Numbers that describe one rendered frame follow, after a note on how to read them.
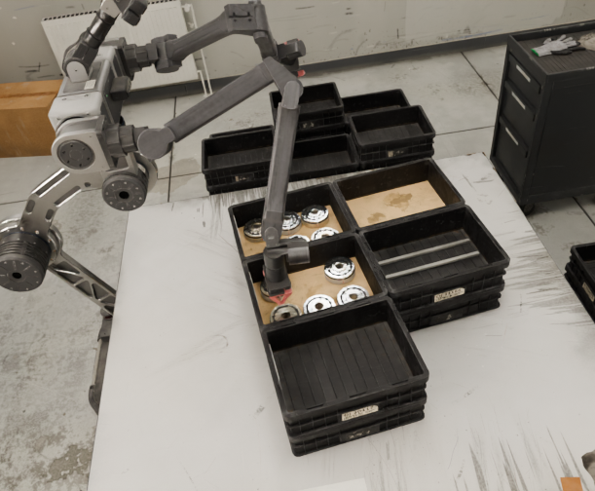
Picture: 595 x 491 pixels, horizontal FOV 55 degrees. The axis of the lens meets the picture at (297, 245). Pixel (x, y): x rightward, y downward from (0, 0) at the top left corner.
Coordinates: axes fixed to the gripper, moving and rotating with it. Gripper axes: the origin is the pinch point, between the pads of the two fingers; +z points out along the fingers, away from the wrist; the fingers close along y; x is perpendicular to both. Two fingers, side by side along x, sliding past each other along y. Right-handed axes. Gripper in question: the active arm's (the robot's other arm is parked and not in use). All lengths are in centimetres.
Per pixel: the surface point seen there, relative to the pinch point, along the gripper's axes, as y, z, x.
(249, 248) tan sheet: 34.9, 14.2, 4.4
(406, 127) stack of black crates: 136, 51, -97
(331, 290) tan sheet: 6.2, 11.6, -18.1
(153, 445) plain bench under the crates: -25, 25, 45
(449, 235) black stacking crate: 18, 11, -64
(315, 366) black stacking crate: -20.7, 10.4, -5.5
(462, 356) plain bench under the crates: -23, 22, -52
